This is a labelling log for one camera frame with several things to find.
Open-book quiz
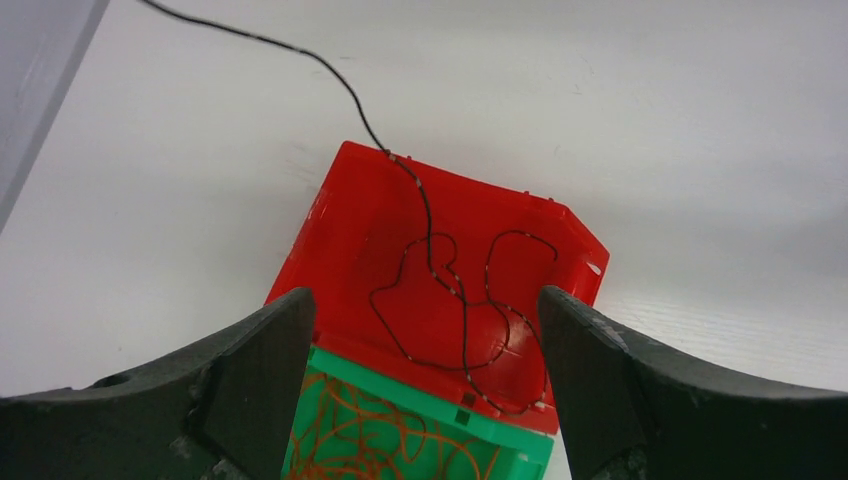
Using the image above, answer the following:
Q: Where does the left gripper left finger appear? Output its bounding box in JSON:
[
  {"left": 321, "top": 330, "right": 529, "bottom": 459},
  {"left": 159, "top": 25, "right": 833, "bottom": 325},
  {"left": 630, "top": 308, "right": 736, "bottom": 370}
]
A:
[{"left": 1, "top": 288, "right": 315, "bottom": 479}]

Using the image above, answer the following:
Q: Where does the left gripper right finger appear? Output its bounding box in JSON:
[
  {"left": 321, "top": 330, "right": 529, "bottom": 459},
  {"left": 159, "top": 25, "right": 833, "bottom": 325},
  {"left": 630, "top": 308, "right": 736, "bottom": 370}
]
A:
[{"left": 537, "top": 286, "right": 847, "bottom": 479}]

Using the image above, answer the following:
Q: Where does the green plastic bin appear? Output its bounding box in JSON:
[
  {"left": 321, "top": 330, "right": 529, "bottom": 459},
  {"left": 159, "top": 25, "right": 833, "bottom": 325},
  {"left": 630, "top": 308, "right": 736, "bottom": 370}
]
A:
[{"left": 280, "top": 347, "right": 554, "bottom": 480}]

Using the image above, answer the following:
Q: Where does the red plastic bin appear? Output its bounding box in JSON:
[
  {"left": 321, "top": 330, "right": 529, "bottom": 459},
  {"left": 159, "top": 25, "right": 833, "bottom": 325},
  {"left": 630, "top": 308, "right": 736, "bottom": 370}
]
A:
[{"left": 269, "top": 141, "right": 609, "bottom": 434}]

